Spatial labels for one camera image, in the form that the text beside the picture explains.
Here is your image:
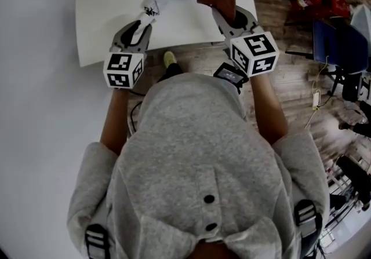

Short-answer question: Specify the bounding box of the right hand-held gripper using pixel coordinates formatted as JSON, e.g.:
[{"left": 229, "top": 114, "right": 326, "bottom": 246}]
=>
[{"left": 211, "top": 5, "right": 280, "bottom": 78}]

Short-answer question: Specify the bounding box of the blue chair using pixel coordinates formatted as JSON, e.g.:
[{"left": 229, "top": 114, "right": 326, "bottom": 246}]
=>
[{"left": 312, "top": 19, "right": 371, "bottom": 103}]

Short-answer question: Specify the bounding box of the yellow-green shoe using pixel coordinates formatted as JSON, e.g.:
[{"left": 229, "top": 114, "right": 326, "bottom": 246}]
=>
[{"left": 163, "top": 50, "right": 177, "bottom": 68}]

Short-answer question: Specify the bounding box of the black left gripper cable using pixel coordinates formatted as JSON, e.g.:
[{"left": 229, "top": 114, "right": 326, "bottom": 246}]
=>
[{"left": 129, "top": 89, "right": 146, "bottom": 134}]

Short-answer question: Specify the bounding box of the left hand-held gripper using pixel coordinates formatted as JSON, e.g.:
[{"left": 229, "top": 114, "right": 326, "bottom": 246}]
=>
[{"left": 103, "top": 20, "right": 152, "bottom": 90}]

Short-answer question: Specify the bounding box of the yellow-green cable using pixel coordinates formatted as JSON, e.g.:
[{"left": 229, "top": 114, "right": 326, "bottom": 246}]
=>
[{"left": 314, "top": 56, "right": 330, "bottom": 91}]

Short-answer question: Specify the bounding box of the red extinguisher box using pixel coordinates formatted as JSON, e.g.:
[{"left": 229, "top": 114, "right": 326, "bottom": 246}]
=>
[{"left": 320, "top": 0, "right": 351, "bottom": 20}]

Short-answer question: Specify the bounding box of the person's left forearm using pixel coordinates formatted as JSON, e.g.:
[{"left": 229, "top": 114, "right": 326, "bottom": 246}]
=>
[{"left": 100, "top": 88, "right": 130, "bottom": 156}]

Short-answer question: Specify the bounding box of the black strap buckle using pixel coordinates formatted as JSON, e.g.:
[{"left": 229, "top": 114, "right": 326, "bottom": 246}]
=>
[
  {"left": 293, "top": 199, "right": 323, "bottom": 238},
  {"left": 85, "top": 224, "right": 115, "bottom": 259}
]

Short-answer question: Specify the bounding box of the person's black trouser leg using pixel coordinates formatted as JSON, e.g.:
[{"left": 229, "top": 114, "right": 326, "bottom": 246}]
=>
[{"left": 158, "top": 62, "right": 185, "bottom": 83}]

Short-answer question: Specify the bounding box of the person's right forearm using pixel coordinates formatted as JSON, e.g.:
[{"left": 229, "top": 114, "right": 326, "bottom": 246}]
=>
[{"left": 249, "top": 74, "right": 289, "bottom": 146}]

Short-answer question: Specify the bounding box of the red fire extinguisher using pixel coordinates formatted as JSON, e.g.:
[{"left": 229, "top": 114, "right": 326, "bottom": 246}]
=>
[{"left": 291, "top": 0, "right": 324, "bottom": 10}]

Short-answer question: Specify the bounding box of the grey hooded top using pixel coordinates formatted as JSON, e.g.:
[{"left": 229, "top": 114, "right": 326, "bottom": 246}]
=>
[{"left": 67, "top": 74, "right": 330, "bottom": 259}]

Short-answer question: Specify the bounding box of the black waist device with screen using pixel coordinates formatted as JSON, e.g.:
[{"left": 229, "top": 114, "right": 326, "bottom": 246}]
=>
[{"left": 213, "top": 62, "right": 249, "bottom": 89}]

